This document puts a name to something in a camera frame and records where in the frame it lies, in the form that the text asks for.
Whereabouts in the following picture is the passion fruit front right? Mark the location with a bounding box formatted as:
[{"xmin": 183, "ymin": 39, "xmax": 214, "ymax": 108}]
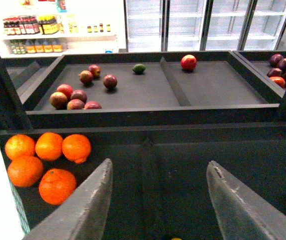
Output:
[{"xmin": 84, "ymin": 101, "xmax": 102, "ymax": 110}]

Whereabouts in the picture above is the dark passion fruit alone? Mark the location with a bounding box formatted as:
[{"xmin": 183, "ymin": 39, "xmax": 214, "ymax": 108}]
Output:
[{"xmin": 103, "ymin": 74, "xmax": 118, "ymax": 90}]

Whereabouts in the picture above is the black right fruit tray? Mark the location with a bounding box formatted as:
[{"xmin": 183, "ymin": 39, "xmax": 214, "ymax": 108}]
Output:
[{"xmin": 235, "ymin": 50, "xmax": 286, "ymax": 88}]

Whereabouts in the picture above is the glass door refrigerator cabinet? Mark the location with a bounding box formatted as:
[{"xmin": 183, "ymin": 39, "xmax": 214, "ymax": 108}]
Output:
[{"xmin": 124, "ymin": 0, "xmax": 286, "ymax": 52}]

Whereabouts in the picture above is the orange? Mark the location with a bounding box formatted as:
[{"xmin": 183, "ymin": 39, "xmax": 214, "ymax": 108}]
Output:
[
  {"xmin": 35, "ymin": 132, "xmax": 63, "ymax": 162},
  {"xmin": 5, "ymin": 134, "xmax": 36, "ymax": 161},
  {"xmin": 39, "ymin": 168, "xmax": 77, "ymax": 206},
  {"xmin": 62, "ymin": 134, "xmax": 92, "ymax": 164},
  {"xmin": 7, "ymin": 156, "xmax": 44, "ymax": 188}
]

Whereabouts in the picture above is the white shelf with bottles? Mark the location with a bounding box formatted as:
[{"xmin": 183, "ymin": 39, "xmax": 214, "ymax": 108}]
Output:
[{"xmin": 0, "ymin": 0, "xmax": 126, "ymax": 59}]

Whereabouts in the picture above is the dark passion fruit middle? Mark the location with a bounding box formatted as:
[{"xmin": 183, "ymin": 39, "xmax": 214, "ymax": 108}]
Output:
[{"xmin": 70, "ymin": 89, "xmax": 87, "ymax": 103}]

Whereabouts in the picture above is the black lower fruit tray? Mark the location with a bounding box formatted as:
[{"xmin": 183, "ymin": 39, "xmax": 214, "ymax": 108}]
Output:
[{"xmin": 0, "ymin": 122, "xmax": 286, "ymax": 240}]

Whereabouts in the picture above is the passion fruit front left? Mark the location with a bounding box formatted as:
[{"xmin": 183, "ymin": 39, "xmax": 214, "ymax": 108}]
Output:
[{"xmin": 50, "ymin": 91, "xmax": 68, "ymax": 110}]

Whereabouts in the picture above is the passion fruit back left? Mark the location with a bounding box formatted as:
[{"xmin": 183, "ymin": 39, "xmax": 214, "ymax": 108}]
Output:
[{"xmin": 79, "ymin": 70, "xmax": 94, "ymax": 85}]

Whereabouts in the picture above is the orange back right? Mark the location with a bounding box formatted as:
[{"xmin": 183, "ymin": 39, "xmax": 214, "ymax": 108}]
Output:
[{"xmin": 62, "ymin": 134, "xmax": 92, "ymax": 164}]

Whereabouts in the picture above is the orange back middle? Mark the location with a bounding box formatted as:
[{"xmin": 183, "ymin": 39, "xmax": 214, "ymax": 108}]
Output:
[{"xmin": 35, "ymin": 132, "xmax": 63, "ymax": 162}]

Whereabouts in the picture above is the red passion fruit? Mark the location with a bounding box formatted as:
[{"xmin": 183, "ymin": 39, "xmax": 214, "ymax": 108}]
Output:
[{"xmin": 56, "ymin": 84, "xmax": 74, "ymax": 99}]

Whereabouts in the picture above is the orange back left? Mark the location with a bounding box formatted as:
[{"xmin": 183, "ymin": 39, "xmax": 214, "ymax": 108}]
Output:
[{"xmin": 5, "ymin": 134, "xmax": 36, "ymax": 161}]

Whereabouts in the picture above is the red apple on tray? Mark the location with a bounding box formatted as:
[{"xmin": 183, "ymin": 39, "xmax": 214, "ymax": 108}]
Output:
[{"xmin": 180, "ymin": 54, "xmax": 197, "ymax": 71}]

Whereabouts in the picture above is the orange left front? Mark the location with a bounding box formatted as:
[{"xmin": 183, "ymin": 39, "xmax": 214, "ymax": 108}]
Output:
[{"xmin": 7, "ymin": 156, "xmax": 44, "ymax": 188}]

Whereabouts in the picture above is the black upper fruit tray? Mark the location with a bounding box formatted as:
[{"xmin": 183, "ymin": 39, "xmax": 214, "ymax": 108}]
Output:
[{"xmin": 21, "ymin": 51, "xmax": 284, "ymax": 129}]

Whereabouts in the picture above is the black fruit tray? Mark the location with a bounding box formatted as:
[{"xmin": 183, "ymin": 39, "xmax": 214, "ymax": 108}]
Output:
[
  {"xmin": 21, "ymin": 51, "xmax": 284, "ymax": 129},
  {"xmin": 0, "ymin": 122, "xmax": 286, "ymax": 240},
  {"xmin": 235, "ymin": 50, "xmax": 286, "ymax": 88}
]

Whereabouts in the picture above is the passion fruit front centre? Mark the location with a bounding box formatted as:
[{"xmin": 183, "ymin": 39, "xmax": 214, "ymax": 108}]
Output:
[{"xmin": 67, "ymin": 99, "xmax": 85, "ymax": 110}]

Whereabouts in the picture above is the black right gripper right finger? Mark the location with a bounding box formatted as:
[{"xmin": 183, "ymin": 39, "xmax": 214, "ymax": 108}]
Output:
[{"xmin": 206, "ymin": 161, "xmax": 286, "ymax": 240}]

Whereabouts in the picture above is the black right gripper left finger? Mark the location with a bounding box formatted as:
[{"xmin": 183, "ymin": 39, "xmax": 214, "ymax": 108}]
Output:
[{"xmin": 24, "ymin": 158, "xmax": 113, "ymax": 240}]

